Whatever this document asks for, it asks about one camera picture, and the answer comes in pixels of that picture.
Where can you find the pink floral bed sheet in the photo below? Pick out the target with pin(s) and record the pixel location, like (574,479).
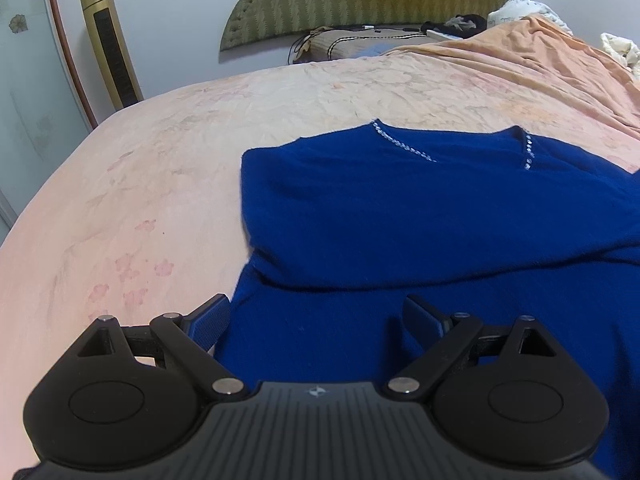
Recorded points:
(150,160)

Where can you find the gold tower fan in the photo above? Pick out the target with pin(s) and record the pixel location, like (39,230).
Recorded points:
(111,45)

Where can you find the frosted glass flower door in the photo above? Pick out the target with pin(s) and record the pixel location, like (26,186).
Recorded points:
(30,90)

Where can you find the black cloth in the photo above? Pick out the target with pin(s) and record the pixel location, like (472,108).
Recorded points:
(470,22)

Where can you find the brown striped pillow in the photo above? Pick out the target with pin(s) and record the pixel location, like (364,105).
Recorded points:
(350,42)

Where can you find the blue knit sweater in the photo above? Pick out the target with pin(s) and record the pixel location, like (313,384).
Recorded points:
(375,210)

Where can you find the white printed quilt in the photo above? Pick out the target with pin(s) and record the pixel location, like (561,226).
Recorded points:
(525,9)

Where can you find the white flat device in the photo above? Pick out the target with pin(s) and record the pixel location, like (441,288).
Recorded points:
(445,36)

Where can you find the cream blanket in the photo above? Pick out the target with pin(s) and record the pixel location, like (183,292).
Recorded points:
(622,50)

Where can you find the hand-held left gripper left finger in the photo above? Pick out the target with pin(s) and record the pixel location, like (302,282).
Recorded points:
(207,322)

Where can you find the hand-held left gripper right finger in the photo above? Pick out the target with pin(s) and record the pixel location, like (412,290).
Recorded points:
(422,327)

